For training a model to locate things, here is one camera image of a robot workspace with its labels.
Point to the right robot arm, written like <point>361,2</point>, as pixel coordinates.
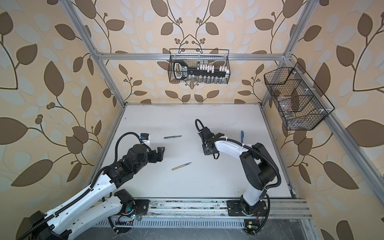
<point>260,169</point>

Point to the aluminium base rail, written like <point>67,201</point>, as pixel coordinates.
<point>217,208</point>

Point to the rear wire basket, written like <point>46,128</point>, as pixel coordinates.
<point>206,56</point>

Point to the beige pen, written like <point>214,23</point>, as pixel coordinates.
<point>181,166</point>

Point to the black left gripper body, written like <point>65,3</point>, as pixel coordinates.
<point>152,157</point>

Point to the aluminium frame post left rear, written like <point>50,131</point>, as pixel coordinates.
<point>69,9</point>

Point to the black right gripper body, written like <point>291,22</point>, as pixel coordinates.
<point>205,150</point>

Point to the side wire basket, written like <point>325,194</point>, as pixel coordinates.
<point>301,103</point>

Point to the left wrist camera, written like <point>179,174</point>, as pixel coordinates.
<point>145,137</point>

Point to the black tool in basket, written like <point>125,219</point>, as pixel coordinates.
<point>182,70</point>

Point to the green pen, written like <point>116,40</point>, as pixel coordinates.
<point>172,137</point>

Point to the aluminium frame post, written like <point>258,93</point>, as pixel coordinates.
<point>69,9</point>
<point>286,56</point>

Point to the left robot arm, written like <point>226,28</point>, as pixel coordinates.
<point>98,201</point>

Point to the aluminium frame post right rear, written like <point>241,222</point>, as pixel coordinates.
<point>286,56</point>

